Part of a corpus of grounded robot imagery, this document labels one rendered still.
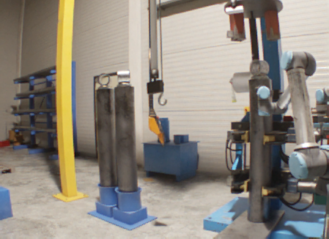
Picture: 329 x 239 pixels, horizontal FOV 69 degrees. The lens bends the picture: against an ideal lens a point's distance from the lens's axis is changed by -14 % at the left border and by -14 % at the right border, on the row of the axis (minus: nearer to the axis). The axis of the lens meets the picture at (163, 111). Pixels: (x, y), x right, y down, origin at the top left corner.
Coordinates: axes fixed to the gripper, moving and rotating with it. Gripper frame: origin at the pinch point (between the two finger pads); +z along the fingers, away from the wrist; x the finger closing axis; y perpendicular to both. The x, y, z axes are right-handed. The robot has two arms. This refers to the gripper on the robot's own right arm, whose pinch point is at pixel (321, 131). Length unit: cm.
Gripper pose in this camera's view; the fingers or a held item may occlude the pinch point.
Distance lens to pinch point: 231.4
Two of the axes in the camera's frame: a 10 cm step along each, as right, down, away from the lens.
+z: 0.3, 10.0, 0.1
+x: 6.2, -0.3, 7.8
